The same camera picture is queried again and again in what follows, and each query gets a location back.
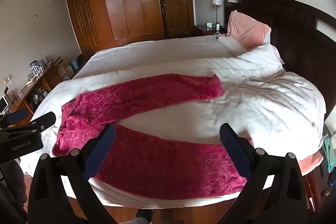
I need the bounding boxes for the magenta fleece pants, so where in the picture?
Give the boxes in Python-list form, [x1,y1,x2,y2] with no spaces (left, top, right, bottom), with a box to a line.
[52,74,246,200]

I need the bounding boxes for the blue waste bin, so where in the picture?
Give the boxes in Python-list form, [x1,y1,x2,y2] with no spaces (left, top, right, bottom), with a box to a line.
[70,59,79,71]

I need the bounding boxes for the white tablet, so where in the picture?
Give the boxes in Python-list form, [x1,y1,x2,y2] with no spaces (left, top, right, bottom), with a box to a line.
[0,96,9,114]

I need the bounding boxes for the dark bedside table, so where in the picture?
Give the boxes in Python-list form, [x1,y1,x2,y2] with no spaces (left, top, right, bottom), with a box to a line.
[194,25,225,36]

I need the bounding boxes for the dark wooden headboard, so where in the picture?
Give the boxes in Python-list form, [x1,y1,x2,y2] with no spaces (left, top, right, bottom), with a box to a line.
[224,0,335,114]

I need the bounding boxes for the white pillow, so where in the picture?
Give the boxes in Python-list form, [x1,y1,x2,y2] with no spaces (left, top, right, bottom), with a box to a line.
[217,36,248,57]

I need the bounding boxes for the white bedside lamp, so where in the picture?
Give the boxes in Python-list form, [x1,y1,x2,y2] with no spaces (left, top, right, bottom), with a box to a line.
[212,0,223,32]

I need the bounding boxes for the electric kettle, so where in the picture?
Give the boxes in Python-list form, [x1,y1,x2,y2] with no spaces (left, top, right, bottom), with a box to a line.
[30,60,43,77]

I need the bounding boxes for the white bed sheet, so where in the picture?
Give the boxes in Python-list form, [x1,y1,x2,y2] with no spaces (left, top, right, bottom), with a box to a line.
[74,35,232,79]

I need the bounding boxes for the pink pillow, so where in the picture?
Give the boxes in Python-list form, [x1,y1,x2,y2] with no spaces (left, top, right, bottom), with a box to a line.
[227,10,272,50]

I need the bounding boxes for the wooden sideboard desk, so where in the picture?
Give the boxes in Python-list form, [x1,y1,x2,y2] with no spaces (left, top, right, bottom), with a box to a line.
[9,63,62,126]

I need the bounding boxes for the brown wooden door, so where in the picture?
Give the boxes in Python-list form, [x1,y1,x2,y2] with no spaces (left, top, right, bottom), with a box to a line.
[161,0,194,39]

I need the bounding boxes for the white duvet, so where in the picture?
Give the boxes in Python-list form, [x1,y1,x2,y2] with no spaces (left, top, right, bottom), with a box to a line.
[20,44,326,209]

